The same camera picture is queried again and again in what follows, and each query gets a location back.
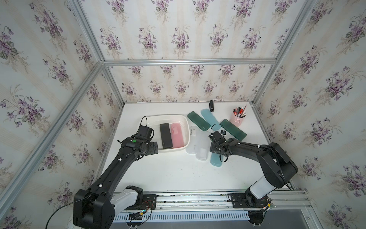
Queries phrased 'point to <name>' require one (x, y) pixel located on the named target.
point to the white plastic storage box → (155, 121)
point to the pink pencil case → (177, 138)
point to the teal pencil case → (215, 160)
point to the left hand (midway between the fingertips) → (150, 150)
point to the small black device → (211, 106)
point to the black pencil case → (166, 135)
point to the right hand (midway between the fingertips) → (218, 150)
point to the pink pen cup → (238, 115)
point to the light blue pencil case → (211, 119)
